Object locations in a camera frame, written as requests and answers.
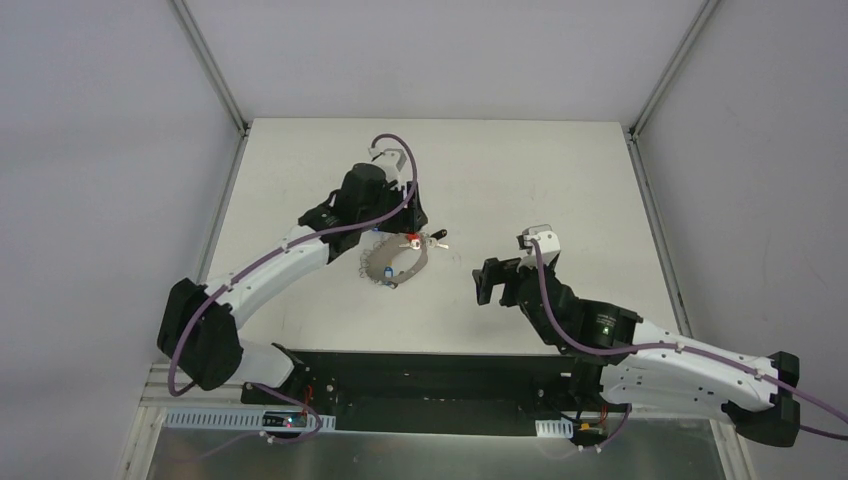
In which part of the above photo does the right aluminium frame post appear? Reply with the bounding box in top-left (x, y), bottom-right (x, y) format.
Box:
top-left (624, 0), bottom-right (724, 337)

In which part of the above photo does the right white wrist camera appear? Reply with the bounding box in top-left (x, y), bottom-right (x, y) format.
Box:
top-left (517, 224), bottom-right (561, 269)

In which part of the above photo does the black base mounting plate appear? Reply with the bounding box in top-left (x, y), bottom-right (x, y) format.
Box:
top-left (279, 350), bottom-right (607, 437)

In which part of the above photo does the key with black head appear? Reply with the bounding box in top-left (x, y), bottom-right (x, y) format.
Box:
top-left (426, 229), bottom-right (449, 250)

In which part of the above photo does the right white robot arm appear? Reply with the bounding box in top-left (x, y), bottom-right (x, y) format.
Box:
top-left (472, 258), bottom-right (801, 448)

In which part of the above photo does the aluminium frame post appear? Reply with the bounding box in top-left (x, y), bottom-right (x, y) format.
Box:
top-left (116, 1), bottom-right (250, 479)
top-left (624, 0), bottom-right (724, 337)

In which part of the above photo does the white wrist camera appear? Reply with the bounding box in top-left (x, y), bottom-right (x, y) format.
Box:
top-left (517, 224), bottom-right (561, 269)
top-left (369, 147), bottom-right (408, 184)

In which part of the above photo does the key with red tag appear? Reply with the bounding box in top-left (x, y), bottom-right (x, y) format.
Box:
top-left (398, 233), bottom-right (425, 251)

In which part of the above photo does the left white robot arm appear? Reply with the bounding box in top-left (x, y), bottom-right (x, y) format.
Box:
top-left (157, 157), bottom-right (427, 405)

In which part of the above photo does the right white cable duct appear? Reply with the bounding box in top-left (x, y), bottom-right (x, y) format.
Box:
top-left (534, 418), bottom-right (574, 439)

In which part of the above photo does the left aluminium frame post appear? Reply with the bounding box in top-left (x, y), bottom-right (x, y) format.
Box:
top-left (116, 1), bottom-right (250, 479)

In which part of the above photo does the left white cable duct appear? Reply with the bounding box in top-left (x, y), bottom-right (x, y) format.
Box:
top-left (163, 408), bottom-right (336, 433)

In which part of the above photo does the white cable duct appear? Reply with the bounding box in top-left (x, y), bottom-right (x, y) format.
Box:
top-left (163, 408), bottom-right (336, 433)
top-left (534, 418), bottom-right (574, 439)

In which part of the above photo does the silver crescent key holder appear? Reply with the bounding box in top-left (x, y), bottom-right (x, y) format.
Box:
top-left (359, 234), bottom-right (429, 289)

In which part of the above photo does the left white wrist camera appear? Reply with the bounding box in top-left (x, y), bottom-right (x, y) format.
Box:
top-left (369, 147), bottom-right (408, 184)

